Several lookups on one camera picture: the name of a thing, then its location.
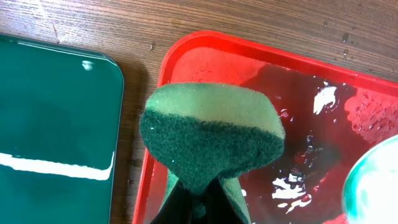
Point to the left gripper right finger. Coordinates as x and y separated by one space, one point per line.
218 207

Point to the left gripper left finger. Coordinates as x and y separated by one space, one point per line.
178 208

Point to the green sponge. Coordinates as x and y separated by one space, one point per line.
206 131

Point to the light blue plate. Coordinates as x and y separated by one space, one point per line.
370 191

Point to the red plastic tray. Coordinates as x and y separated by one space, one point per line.
331 116

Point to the dark green rectangular tray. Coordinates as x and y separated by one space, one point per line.
60 113

